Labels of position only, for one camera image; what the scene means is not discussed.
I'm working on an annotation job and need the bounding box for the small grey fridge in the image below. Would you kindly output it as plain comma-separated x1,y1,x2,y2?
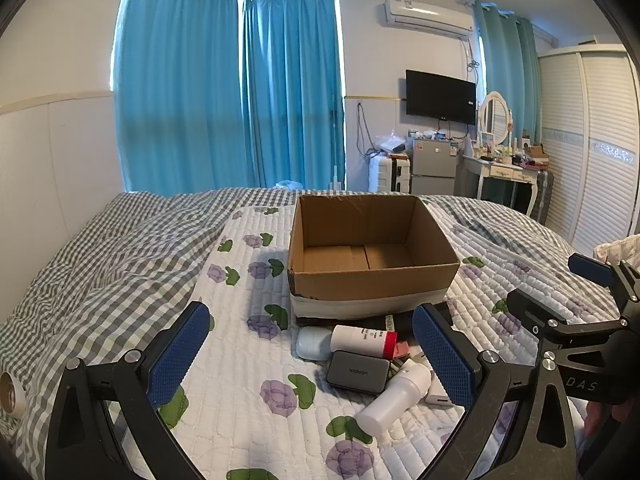
410,137,459,196

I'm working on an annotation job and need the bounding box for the teal curtain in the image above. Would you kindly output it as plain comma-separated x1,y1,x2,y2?
472,0,543,147

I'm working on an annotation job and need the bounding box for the light blue small case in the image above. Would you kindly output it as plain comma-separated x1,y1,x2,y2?
296,327,335,361

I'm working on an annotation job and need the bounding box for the white slatted wardrobe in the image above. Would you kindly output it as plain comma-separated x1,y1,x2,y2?
536,42,640,261

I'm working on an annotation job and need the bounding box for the dark grey charger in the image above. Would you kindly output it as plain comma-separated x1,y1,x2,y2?
326,350,391,392

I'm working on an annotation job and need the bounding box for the white power adapter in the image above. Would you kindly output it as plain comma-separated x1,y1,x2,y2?
425,371,452,406

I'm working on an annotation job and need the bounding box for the wide blue curtain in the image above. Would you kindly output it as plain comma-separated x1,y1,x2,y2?
114,0,247,196

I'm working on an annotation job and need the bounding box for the narrow blue curtain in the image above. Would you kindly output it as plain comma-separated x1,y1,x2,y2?
242,0,347,191

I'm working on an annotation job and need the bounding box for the oval white vanity mirror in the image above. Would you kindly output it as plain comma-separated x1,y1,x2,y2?
477,91,515,147

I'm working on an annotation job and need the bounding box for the white vanity table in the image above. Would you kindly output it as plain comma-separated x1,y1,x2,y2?
462,152,545,217

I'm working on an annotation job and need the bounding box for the person's right hand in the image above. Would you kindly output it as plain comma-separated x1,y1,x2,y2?
584,401,620,437

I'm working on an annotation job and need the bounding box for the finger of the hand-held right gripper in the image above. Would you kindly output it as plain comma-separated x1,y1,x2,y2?
506,288,629,347
567,253,640,306

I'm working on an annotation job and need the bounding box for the white air conditioner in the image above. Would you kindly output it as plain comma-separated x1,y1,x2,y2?
384,0,475,41

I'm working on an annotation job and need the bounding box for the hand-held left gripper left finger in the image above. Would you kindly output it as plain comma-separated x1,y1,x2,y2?
45,301,211,480

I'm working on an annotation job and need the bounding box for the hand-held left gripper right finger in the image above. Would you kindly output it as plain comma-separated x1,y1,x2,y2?
411,302,583,480

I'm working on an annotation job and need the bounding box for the brown tape roll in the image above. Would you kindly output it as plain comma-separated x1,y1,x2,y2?
0,371,29,419

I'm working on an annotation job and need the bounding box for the white tube with red cap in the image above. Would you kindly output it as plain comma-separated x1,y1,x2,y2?
330,324,399,360

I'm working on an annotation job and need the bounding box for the black wall television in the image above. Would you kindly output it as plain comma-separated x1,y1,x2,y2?
405,69,477,126

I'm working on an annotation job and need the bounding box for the plastic bag on suitcase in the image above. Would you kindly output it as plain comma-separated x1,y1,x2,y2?
374,129,410,157

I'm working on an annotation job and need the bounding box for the floral quilted mat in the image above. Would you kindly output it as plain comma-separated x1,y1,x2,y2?
120,202,631,480

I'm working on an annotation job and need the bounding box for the grey checked bedsheet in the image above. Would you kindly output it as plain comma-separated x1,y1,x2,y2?
0,187,601,480

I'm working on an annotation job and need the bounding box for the white plastic bottle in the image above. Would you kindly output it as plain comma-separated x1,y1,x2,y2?
357,361,432,436

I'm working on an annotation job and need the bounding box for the dark grey suitcase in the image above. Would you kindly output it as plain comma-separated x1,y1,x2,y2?
529,170,555,222

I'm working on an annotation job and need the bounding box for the cream cloth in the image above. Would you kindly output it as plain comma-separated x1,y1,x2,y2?
594,233,640,267

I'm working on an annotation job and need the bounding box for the white suitcase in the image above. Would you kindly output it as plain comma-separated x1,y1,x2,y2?
367,154,412,194

